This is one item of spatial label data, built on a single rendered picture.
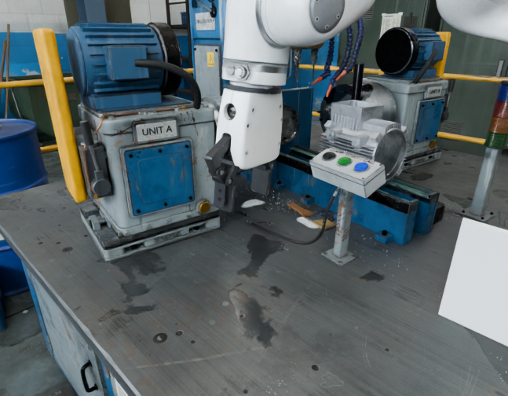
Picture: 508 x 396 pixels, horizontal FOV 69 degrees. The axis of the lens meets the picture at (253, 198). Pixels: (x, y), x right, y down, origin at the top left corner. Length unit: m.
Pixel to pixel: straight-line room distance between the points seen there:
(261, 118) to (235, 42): 0.09
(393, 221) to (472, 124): 3.34
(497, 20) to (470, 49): 3.51
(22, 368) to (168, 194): 1.27
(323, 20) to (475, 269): 0.57
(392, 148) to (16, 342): 1.87
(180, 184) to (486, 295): 0.73
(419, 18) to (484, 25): 3.69
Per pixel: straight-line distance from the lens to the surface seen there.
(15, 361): 2.10
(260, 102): 0.48
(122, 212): 0.99
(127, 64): 0.94
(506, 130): 1.30
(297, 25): 0.41
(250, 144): 0.48
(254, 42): 0.46
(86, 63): 0.96
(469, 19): 0.83
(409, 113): 1.66
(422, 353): 0.80
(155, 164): 0.96
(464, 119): 4.39
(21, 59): 6.18
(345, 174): 0.85
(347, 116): 1.17
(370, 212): 1.14
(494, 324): 0.87
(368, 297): 0.89
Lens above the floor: 1.34
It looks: 24 degrees down
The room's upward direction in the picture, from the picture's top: straight up
